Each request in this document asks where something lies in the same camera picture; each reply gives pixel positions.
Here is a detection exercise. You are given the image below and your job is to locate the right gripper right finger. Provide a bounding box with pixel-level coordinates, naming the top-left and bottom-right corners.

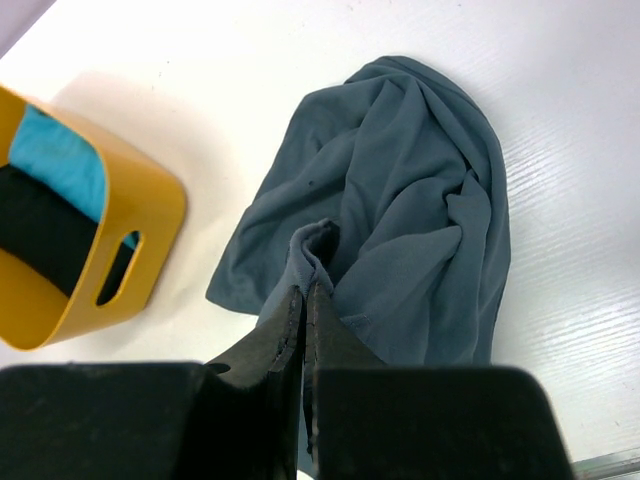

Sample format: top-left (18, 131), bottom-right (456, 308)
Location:
top-left (303, 285), bottom-right (388, 479)

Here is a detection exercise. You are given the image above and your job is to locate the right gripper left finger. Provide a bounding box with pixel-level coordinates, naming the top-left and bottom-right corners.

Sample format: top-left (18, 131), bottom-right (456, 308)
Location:
top-left (202, 286), bottom-right (304, 479)

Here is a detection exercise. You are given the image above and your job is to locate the dark blue-grey t shirt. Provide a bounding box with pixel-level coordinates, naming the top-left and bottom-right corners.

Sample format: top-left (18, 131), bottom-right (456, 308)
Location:
top-left (206, 56), bottom-right (511, 366)

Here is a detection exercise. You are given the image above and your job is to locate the yellow plastic basket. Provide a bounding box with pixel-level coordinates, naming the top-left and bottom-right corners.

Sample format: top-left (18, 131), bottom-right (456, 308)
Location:
top-left (1, 87), bottom-right (187, 351)

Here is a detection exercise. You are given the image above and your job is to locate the rolled black t shirt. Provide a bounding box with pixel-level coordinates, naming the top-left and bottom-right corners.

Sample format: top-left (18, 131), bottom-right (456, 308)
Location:
top-left (0, 162), bottom-right (134, 304)

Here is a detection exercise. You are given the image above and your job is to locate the rolled teal t shirt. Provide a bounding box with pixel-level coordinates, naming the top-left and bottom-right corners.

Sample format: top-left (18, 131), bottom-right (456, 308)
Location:
top-left (9, 103), bottom-right (139, 251)

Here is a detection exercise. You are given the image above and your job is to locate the aluminium front rail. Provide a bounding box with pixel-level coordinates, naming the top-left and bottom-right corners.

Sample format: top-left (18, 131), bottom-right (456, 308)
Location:
top-left (572, 448), bottom-right (640, 480)

